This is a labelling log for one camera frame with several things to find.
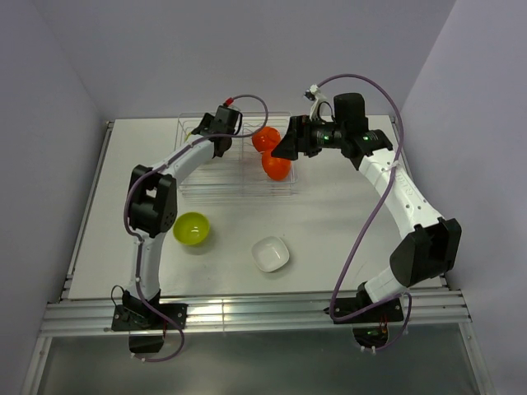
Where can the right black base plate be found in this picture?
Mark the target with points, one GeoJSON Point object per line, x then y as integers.
{"type": "Point", "coordinates": [371, 328]}

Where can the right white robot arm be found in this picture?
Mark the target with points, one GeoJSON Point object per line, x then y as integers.
{"type": "Point", "coordinates": [429, 242]}

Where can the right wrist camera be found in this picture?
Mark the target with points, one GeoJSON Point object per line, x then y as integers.
{"type": "Point", "coordinates": [317, 98]}

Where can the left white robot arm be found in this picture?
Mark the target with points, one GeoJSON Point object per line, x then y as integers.
{"type": "Point", "coordinates": [151, 208]}

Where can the aluminium mounting rail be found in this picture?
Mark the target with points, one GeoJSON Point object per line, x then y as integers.
{"type": "Point", "coordinates": [294, 311]}

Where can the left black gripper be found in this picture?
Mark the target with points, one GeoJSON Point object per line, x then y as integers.
{"type": "Point", "coordinates": [207, 120]}

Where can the wire dish rack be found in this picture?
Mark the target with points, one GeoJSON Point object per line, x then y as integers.
{"type": "Point", "coordinates": [239, 172]}

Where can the white square bowl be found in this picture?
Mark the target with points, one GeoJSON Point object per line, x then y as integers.
{"type": "Point", "coordinates": [270, 254]}

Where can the green bowl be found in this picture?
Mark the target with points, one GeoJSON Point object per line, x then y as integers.
{"type": "Point", "coordinates": [191, 228]}

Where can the orange bowl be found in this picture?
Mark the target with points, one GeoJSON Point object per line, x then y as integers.
{"type": "Point", "coordinates": [276, 168]}
{"type": "Point", "coordinates": [266, 139]}

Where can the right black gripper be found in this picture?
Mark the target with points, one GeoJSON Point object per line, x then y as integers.
{"type": "Point", "coordinates": [299, 138]}

